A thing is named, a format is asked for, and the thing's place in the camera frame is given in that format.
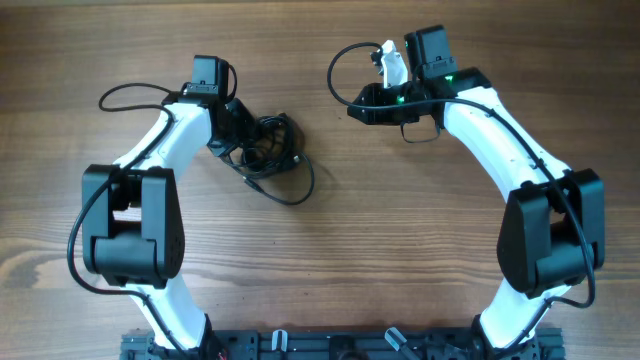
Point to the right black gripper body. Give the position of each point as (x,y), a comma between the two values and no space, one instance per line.
(364,107)

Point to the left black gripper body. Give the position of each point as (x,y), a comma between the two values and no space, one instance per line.
(239,125)

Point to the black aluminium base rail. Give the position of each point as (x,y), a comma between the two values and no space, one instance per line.
(437,343)

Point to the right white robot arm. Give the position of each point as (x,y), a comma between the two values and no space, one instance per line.
(552,235)

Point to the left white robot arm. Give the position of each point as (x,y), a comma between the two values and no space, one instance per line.
(128,239)

